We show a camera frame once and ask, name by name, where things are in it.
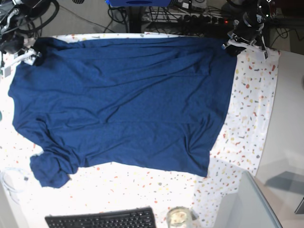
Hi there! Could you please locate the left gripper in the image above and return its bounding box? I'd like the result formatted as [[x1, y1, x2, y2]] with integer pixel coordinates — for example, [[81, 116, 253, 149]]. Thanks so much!
[[225, 22, 260, 57]]

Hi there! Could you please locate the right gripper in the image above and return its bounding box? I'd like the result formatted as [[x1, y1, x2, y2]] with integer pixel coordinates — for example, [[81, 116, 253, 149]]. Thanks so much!
[[0, 36, 24, 54]]

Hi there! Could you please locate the navy blue t-shirt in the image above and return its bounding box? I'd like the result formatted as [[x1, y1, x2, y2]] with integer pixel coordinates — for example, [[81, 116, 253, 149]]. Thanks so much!
[[8, 37, 237, 188]]

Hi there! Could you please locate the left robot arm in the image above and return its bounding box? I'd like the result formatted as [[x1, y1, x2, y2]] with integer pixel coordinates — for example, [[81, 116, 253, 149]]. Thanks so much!
[[222, 0, 271, 61]]

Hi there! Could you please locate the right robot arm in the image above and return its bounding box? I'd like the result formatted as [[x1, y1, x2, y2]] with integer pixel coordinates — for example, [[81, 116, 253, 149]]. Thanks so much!
[[0, 0, 60, 54]]

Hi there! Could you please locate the blue box with oval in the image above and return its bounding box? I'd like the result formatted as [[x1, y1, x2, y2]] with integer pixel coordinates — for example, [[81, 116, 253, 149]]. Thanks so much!
[[105, 0, 177, 7]]

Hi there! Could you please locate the grey laptop computer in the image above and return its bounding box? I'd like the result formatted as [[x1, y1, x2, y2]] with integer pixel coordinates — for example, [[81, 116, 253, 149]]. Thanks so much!
[[214, 171, 282, 228]]

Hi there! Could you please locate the terrazzo pattern table cover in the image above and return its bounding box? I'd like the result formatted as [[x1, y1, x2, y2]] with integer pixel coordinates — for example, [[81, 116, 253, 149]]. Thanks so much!
[[0, 33, 279, 228]]

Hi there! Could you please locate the clear glass jar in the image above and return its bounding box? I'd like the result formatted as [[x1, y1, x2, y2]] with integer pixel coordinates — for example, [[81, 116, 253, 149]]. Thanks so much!
[[166, 207, 192, 228]]

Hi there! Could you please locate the black computer keyboard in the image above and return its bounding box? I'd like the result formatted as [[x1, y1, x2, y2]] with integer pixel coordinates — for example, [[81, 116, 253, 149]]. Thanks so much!
[[45, 207, 156, 228]]

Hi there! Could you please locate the black wire rack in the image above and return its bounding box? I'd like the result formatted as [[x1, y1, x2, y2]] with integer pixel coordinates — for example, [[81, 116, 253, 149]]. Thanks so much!
[[142, 7, 229, 25]]

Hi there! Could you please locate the coiled white cable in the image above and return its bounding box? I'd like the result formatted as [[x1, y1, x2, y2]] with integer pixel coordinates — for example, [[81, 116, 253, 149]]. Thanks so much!
[[0, 166, 30, 205]]

